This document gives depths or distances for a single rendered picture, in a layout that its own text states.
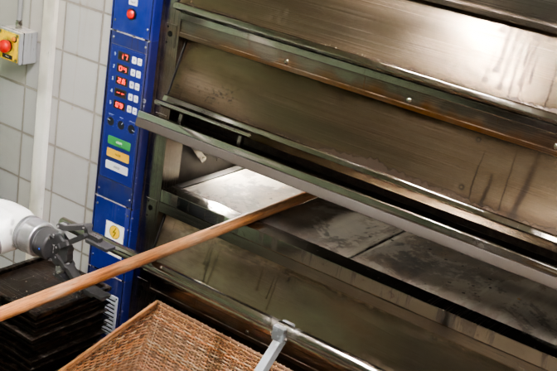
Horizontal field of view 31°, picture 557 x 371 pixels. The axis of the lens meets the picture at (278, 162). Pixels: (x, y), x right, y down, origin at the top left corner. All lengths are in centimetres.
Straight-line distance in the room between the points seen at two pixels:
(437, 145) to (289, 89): 44
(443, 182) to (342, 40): 42
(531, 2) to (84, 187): 152
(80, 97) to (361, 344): 113
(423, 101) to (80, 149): 118
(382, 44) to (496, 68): 29
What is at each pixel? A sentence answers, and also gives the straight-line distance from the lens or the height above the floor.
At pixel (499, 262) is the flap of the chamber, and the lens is 225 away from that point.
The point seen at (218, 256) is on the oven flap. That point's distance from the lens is 289.
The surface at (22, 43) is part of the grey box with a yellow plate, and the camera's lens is 319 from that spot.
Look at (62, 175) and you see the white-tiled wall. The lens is 324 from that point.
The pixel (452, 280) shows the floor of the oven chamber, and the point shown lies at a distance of 269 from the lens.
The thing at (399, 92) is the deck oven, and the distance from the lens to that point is 245.
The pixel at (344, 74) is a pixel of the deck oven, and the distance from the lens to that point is 252.
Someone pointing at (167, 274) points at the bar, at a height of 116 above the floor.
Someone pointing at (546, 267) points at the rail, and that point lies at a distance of 222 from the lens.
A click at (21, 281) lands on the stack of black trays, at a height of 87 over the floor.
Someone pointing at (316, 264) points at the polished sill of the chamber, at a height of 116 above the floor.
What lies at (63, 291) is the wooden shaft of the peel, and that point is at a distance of 230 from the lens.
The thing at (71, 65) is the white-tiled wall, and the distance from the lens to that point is 313.
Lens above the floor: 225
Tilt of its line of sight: 19 degrees down
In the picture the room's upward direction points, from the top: 9 degrees clockwise
